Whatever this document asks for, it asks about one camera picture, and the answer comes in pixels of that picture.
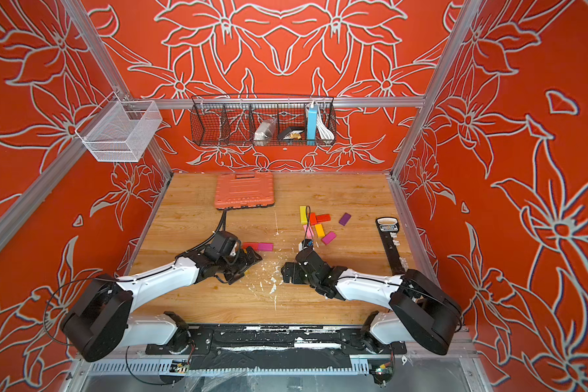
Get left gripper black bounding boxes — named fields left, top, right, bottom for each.
left=217, top=246, right=264, bottom=284

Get black item in basket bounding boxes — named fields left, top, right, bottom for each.
left=278, top=127, right=306, bottom=142

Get white cables in basket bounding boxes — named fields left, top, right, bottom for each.
left=316, top=112, right=335, bottom=145

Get purple small block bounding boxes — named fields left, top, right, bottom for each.
left=338, top=212, right=351, bottom=226

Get small magenta block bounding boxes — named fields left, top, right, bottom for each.
left=256, top=243, right=274, bottom=252

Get black wire wall basket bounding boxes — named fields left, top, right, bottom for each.
left=189, top=94, right=337, bottom=147

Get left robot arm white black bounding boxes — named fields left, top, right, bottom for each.
left=60, top=247, right=262, bottom=363

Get red flat block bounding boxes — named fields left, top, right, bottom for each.
left=316, top=214, right=331, bottom=223

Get yellow-green block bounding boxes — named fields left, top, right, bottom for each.
left=299, top=205, right=308, bottom=225

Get magenta long block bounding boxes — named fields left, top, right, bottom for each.
left=321, top=232, right=336, bottom=245

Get small red block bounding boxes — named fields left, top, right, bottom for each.
left=243, top=243, right=259, bottom=251

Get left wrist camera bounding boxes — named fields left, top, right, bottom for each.
left=205, top=231, right=238, bottom=260

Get grey packet in basket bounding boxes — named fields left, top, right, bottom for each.
left=253, top=118, right=278, bottom=146

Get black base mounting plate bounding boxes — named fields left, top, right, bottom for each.
left=145, top=324, right=407, bottom=372

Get orange long block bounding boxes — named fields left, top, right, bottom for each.
left=315, top=224, right=326, bottom=239

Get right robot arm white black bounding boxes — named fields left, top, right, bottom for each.
left=281, top=248, right=462, bottom=355

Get orange plastic tool case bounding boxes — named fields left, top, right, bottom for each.
left=214, top=172, right=275, bottom=210

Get pink long block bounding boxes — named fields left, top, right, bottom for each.
left=303, top=225, right=314, bottom=239

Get black remote-like tool strip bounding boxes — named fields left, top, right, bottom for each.
left=376, top=217, right=408, bottom=275

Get clear plastic wall bin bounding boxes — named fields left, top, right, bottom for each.
left=77, top=101, right=163, bottom=163

